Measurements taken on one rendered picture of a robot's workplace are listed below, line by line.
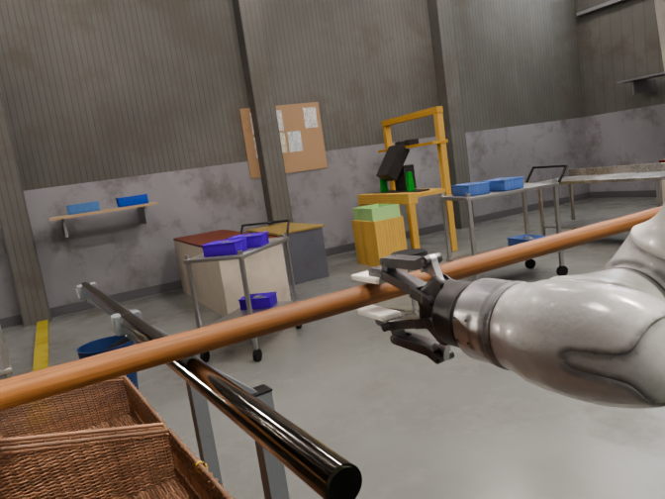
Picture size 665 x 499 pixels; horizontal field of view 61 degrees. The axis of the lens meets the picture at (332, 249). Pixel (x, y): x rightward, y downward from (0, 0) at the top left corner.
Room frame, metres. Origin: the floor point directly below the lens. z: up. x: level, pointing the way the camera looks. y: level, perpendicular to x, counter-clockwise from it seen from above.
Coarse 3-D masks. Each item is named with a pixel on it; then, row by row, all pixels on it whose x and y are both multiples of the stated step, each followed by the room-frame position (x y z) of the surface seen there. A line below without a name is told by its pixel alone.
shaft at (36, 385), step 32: (608, 224) 1.02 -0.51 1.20; (480, 256) 0.87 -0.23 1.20; (512, 256) 0.89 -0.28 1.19; (352, 288) 0.76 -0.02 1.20; (384, 288) 0.77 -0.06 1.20; (256, 320) 0.68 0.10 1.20; (288, 320) 0.70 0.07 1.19; (128, 352) 0.60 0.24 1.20; (160, 352) 0.62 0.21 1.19; (192, 352) 0.64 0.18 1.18; (0, 384) 0.55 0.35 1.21; (32, 384) 0.55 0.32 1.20; (64, 384) 0.57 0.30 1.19
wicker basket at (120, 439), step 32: (0, 448) 1.27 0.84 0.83; (32, 448) 1.30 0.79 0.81; (64, 448) 1.33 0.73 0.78; (96, 448) 1.37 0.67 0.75; (128, 448) 1.41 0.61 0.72; (160, 448) 1.45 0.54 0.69; (0, 480) 1.26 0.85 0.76; (32, 480) 1.29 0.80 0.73; (64, 480) 1.33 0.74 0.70; (96, 480) 1.36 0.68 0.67; (128, 480) 1.40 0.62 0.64; (160, 480) 1.44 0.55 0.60; (192, 480) 1.33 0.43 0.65
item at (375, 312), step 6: (366, 306) 0.80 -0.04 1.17; (372, 306) 0.80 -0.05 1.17; (378, 306) 0.79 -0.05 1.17; (360, 312) 0.78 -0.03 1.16; (366, 312) 0.77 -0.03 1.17; (372, 312) 0.76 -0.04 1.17; (378, 312) 0.76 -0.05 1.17; (384, 312) 0.75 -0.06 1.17; (390, 312) 0.75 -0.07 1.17; (396, 312) 0.75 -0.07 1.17; (372, 318) 0.76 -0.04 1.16; (378, 318) 0.74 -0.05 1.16; (384, 318) 0.73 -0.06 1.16; (390, 318) 0.74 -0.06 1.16
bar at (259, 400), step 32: (96, 288) 1.28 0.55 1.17; (128, 320) 0.91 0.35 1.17; (192, 384) 0.60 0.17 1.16; (224, 384) 0.54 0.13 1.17; (192, 416) 1.51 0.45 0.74; (256, 416) 0.46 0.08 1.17; (256, 448) 1.09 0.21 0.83; (288, 448) 0.40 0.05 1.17; (320, 448) 0.38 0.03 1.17; (320, 480) 0.36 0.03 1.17; (352, 480) 0.36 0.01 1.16
